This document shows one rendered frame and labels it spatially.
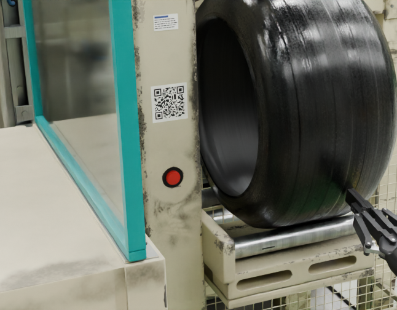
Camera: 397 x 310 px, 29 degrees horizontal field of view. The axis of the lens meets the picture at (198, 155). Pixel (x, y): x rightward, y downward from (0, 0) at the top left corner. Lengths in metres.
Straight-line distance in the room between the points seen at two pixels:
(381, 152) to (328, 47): 0.24
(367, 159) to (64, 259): 0.87
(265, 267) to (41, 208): 0.79
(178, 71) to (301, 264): 0.49
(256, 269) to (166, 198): 0.24
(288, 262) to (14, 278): 0.96
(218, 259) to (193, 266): 0.11
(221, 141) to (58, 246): 1.14
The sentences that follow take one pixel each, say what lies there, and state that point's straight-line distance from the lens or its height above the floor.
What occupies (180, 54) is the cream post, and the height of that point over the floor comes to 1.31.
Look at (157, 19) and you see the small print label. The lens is 1.50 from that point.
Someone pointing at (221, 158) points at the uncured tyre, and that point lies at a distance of 1.92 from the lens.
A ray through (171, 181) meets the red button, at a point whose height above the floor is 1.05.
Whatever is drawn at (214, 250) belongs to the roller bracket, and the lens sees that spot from 1.61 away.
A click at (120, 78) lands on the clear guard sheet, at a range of 0.72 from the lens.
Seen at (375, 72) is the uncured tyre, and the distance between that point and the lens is 1.53.
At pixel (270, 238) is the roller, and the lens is 1.65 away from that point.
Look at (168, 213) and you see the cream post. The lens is 1.62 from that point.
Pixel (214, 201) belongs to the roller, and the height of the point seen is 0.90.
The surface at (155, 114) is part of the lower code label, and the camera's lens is 1.54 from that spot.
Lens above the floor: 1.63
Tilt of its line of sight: 19 degrees down
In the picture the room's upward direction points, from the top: 2 degrees counter-clockwise
